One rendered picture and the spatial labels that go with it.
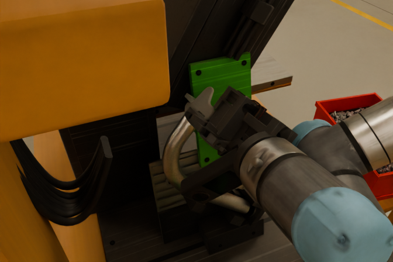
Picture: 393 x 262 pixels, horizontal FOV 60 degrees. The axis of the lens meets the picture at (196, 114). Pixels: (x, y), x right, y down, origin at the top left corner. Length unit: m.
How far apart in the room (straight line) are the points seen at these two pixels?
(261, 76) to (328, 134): 0.37
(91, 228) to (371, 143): 0.62
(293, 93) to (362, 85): 0.59
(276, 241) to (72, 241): 0.45
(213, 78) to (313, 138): 0.21
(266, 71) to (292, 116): 1.70
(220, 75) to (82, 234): 0.48
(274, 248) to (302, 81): 2.23
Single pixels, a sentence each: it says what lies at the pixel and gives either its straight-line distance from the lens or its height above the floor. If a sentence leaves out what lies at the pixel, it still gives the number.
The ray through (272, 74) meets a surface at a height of 1.13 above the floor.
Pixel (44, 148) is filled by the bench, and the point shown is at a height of 0.88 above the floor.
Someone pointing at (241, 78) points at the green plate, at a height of 1.23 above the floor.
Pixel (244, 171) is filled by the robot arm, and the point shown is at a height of 1.29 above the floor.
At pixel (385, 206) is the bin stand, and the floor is 0.80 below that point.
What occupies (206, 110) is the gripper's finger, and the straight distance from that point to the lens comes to 0.51.
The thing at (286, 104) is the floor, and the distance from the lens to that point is 2.62.
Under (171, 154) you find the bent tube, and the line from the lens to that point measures 0.59.
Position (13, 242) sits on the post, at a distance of 0.36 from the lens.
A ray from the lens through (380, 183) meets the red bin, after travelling 1.00.
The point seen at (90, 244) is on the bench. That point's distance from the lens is 0.83.
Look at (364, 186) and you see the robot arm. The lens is 0.45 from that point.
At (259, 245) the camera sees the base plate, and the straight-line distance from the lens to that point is 0.78.
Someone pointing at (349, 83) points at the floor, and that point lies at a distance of 3.02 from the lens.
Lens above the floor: 1.58
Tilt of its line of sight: 40 degrees down
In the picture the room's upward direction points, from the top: straight up
